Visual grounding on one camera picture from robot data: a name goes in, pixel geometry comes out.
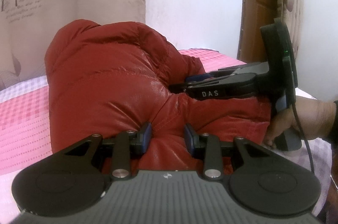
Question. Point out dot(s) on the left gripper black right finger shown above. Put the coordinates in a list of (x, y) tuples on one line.
[(205, 147)]

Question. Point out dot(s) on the person's right hand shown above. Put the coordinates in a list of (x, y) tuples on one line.
[(315, 118)]

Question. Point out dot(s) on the pink checkered bed sheet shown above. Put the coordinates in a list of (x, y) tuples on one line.
[(25, 133)]

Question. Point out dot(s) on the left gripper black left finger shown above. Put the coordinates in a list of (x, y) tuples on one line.
[(129, 145)]

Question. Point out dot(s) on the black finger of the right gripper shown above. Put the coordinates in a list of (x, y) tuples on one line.
[(208, 75), (189, 88)]

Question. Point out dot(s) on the brown wooden door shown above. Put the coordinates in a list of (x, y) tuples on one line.
[(260, 2)]

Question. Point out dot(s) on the red puffy down jacket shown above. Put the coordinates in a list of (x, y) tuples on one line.
[(112, 78)]

